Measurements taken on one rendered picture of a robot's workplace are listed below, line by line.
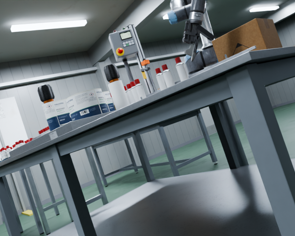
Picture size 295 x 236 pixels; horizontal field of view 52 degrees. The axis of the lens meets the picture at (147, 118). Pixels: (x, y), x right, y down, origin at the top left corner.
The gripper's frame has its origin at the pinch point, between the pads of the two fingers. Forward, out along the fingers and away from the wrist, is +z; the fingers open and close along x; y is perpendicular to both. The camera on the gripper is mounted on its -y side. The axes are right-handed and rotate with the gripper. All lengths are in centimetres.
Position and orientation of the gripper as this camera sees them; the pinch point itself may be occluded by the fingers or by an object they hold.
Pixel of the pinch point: (193, 59)
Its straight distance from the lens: 172.1
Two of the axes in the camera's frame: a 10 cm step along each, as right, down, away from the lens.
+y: -9.9, -1.4, -0.2
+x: 0.0, 1.4, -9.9
